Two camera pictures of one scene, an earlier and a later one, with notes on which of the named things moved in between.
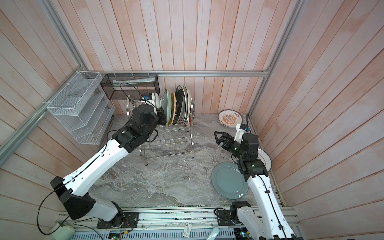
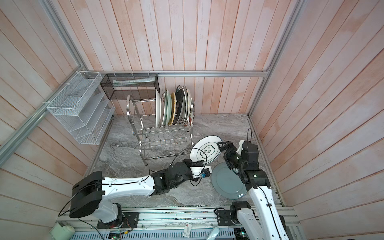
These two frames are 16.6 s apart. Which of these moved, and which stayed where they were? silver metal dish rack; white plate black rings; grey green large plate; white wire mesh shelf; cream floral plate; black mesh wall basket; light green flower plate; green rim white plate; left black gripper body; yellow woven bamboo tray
Moved: white plate black rings; left black gripper body
Stayed: yellow woven bamboo tray; silver metal dish rack; cream floral plate; green rim white plate; white wire mesh shelf; grey green large plate; black mesh wall basket; light green flower plate
